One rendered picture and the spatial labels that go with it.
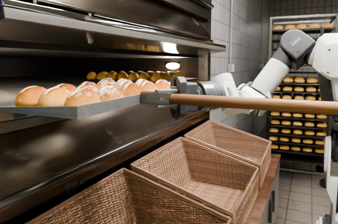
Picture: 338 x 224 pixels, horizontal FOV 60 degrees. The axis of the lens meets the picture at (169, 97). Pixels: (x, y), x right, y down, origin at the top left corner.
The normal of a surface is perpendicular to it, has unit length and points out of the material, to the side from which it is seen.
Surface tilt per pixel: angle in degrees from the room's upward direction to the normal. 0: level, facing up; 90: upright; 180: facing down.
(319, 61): 85
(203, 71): 90
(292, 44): 69
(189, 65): 90
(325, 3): 90
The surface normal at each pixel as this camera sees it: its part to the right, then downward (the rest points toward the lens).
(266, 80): -0.40, -0.27
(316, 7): -0.43, 0.11
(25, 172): 0.85, -0.29
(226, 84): 0.45, -0.40
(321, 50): -0.98, -0.06
